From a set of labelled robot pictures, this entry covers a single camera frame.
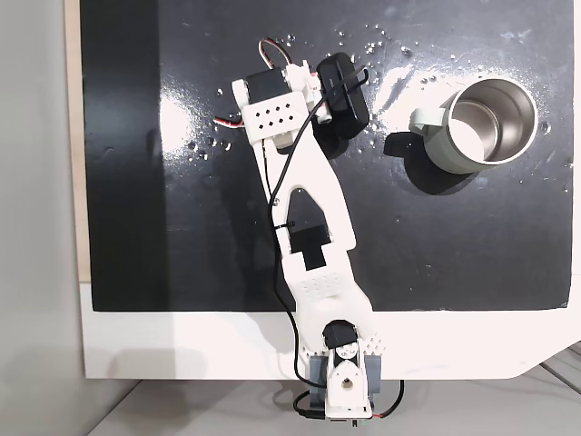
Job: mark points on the pale green steel mug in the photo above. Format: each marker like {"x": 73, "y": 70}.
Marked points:
{"x": 490, "y": 122}

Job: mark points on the black table mat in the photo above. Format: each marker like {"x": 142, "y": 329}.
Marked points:
{"x": 454, "y": 236}

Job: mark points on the grey table clamp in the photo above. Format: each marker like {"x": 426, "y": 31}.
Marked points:
{"x": 374, "y": 374}
{"x": 318, "y": 377}

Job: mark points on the light wooden board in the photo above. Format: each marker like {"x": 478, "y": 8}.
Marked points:
{"x": 75, "y": 136}

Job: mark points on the black oval camera box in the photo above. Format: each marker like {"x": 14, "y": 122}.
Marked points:
{"x": 342, "y": 93}

